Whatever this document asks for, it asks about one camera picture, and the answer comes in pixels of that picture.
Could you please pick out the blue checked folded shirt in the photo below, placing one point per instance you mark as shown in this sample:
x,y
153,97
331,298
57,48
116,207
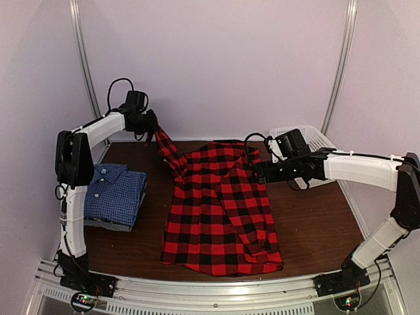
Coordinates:
x,y
107,174

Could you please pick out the grey folded shirt underneath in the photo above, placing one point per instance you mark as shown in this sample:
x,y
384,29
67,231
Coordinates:
x,y
111,224

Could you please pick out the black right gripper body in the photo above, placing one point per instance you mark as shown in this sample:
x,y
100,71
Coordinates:
x,y
290,171

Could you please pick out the left circuit board with LEDs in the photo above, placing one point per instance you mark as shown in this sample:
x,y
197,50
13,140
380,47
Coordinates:
x,y
82,302

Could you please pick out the white plastic basket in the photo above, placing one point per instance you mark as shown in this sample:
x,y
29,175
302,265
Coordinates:
x,y
315,140

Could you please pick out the left aluminium corner post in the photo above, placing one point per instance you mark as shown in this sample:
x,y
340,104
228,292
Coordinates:
x,y
83,57

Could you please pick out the red black plaid shirt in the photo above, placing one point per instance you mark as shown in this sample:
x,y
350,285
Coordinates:
x,y
220,222

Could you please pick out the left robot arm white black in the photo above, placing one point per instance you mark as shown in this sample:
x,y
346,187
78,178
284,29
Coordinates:
x,y
74,170

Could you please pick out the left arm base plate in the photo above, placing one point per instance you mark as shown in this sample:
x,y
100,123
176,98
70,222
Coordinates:
x,y
94,284

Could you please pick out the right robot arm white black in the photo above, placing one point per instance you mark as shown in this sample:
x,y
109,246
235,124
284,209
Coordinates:
x,y
395,174

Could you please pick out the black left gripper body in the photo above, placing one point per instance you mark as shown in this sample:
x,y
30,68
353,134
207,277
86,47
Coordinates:
x,y
144,123

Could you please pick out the right circuit board with LEDs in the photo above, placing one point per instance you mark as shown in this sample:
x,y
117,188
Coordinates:
x,y
347,303

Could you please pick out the front aluminium frame rail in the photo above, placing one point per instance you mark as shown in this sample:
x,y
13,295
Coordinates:
x,y
293,295

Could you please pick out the right aluminium corner post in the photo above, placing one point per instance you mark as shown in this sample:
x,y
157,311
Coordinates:
x,y
344,53

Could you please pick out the circuit board with leds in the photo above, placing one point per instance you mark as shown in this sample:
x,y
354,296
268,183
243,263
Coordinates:
x,y
347,303
82,302

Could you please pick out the aluminium corner post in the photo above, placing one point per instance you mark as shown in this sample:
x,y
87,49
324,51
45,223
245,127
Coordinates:
x,y
83,57
344,53

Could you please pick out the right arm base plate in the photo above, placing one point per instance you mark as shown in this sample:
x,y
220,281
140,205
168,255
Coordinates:
x,y
338,282

